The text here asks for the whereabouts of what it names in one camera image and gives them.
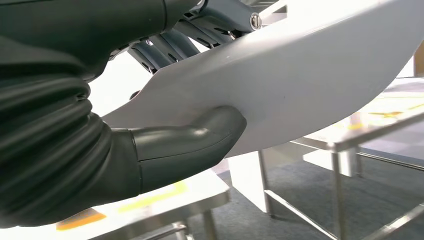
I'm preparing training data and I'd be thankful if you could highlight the steel table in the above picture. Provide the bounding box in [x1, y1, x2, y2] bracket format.
[258, 76, 424, 240]

